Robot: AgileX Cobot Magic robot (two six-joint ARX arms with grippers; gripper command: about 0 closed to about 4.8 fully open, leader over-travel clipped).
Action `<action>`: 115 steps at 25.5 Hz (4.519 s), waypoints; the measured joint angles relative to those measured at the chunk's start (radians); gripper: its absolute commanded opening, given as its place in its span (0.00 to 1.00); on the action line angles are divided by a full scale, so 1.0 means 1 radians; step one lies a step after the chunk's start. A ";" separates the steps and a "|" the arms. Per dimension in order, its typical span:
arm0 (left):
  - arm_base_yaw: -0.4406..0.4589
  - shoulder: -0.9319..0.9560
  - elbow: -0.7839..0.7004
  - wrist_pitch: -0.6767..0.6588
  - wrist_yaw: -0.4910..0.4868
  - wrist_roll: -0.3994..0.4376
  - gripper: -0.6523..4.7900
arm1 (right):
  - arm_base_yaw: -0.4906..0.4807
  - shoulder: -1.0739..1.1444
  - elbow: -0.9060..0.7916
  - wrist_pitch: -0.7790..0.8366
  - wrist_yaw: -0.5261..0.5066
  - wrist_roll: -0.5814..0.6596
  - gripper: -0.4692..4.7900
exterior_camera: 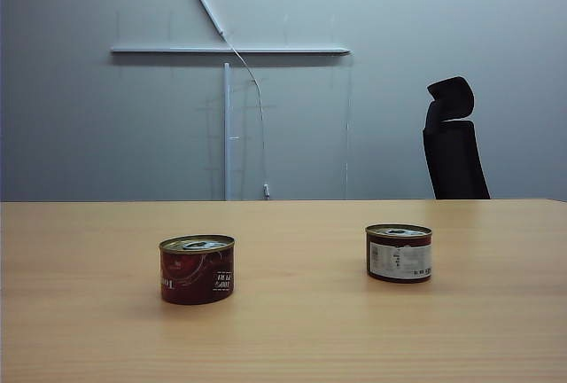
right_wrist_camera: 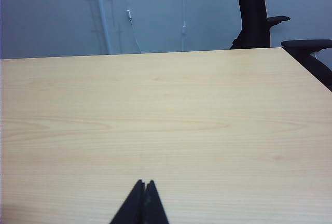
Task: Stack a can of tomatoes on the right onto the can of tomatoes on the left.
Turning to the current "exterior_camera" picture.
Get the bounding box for black office chair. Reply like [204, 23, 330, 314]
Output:
[421, 75, 492, 200]

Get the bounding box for tomato can with white label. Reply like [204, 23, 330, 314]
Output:
[364, 223, 433, 284]

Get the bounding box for red tomato can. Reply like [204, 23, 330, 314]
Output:
[159, 234, 236, 306]

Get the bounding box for thin white cable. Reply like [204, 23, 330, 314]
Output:
[223, 31, 272, 200]

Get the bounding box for white vertical cable duct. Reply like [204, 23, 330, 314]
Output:
[222, 62, 233, 202]

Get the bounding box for white horizontal cable duct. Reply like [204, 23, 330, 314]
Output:
[110, 43, 353, 57]

